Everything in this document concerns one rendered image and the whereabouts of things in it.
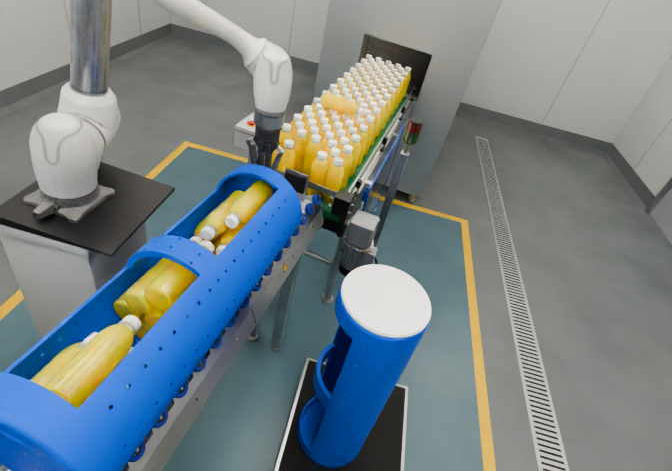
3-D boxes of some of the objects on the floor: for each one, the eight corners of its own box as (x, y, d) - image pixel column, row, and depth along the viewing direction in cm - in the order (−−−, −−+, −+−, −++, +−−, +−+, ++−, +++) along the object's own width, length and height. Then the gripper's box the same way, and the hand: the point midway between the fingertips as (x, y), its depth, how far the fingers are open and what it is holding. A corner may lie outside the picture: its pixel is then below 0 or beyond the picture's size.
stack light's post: (347, 309, 251) (400, 153, 184) (348, 305, 254) (401, 149, 187) (353, 312, 250) (408, 156, 184) (355, 307, 254) (410, 152, 187)
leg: (268, 349, 219) (282, 266, 181) (273, 340, 224) (288, 258, 186) (278, 353, 219) (294, 271, 181) (283, 344, 223) (300, 263, 185)
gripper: (293, 126, 125) (283, 190, 140) (254, 113, 127) (249, 177, 142) (282, 136, 120) (274, 201, 134) (242, 121, 121) (238, 187, 136)
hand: (262, 180), depth 136 cm, fingers closed, pressing on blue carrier
